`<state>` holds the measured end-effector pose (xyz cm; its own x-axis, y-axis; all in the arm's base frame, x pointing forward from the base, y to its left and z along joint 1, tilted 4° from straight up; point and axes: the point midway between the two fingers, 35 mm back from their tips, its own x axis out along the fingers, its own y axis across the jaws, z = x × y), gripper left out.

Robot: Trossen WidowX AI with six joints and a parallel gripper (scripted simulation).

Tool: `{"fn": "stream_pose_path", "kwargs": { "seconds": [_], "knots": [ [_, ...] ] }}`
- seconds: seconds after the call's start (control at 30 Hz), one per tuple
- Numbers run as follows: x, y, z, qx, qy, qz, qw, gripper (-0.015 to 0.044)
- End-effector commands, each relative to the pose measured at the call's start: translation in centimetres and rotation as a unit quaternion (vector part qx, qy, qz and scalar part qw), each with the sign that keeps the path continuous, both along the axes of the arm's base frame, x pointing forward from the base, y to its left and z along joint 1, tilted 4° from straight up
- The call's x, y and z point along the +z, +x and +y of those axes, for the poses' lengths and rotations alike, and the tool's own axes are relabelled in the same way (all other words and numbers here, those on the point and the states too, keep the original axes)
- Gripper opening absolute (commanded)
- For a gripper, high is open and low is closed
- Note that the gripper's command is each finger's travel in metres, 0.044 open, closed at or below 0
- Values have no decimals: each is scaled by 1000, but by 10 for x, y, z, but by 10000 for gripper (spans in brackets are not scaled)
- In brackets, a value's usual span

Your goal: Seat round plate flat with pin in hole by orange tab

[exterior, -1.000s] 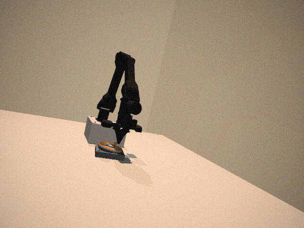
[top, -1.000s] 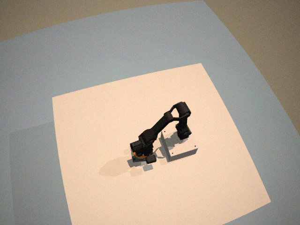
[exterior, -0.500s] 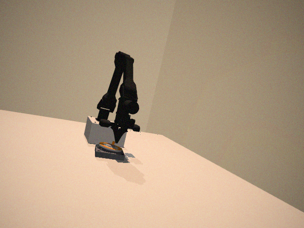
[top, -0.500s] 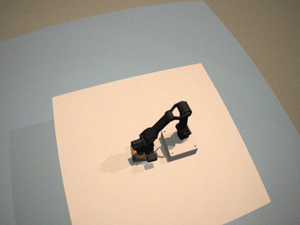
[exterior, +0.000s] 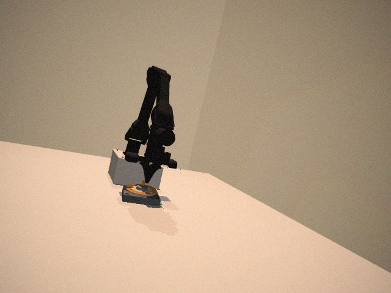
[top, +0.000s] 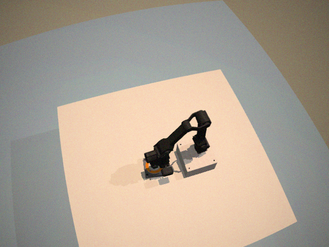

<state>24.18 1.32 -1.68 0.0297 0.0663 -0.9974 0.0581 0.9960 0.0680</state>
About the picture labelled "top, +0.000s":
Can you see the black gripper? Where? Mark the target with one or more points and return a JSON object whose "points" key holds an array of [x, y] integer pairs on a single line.
{"points": [[166, 171]]}

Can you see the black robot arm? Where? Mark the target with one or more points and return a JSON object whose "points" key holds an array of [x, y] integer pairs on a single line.
{"points": [[163, 148]]}

